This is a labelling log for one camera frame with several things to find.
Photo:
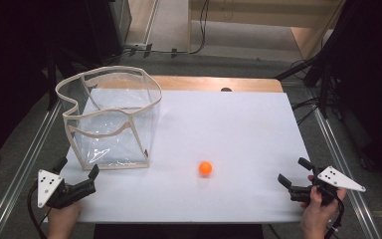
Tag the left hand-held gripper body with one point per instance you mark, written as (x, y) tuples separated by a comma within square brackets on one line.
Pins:
[(48, 186)]

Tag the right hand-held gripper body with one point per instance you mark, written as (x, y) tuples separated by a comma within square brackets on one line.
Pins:
[(336, 179)]

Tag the clear plastic bag beige trim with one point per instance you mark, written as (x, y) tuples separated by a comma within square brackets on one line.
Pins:
[(112, 129)]

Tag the orange ball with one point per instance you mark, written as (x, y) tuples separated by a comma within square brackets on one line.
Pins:
[(205, 168)]

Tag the person's left hand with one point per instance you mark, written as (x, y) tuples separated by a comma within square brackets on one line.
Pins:
[(63, 220)]

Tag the person's right hand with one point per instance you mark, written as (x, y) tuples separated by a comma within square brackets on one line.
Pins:
[(315, 217)]

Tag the white board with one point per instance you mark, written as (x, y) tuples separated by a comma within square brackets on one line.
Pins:
[(232, 139)]

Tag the black metal stand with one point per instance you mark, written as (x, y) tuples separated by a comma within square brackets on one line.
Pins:
[(51, 83)]

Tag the black tripod stand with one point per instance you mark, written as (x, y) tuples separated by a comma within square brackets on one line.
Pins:
[(321, 69)]

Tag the person's dark clothing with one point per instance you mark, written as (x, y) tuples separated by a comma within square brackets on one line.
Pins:
[(179, 232)]

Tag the black curtain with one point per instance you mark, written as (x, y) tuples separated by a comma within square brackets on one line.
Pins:
[(10, 66)]

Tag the light wooden shelf unit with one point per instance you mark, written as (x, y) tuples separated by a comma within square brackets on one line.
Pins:
[(305, 36)]

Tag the aluminium rail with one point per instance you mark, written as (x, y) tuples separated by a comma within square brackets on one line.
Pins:
[(20, 172), (344, 172)]

